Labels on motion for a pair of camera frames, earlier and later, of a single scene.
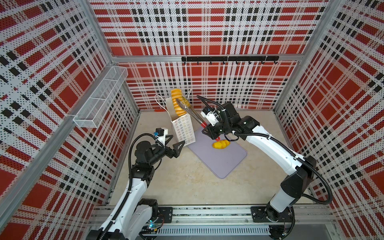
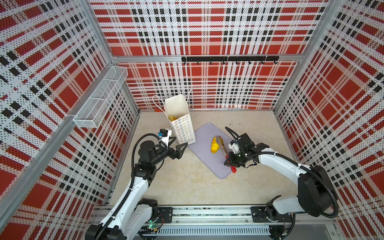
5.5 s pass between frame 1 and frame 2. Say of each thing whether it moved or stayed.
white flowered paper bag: stayed
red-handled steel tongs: moved
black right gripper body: moved
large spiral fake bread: moved
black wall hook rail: stayed
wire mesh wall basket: stayed
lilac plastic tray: stayed
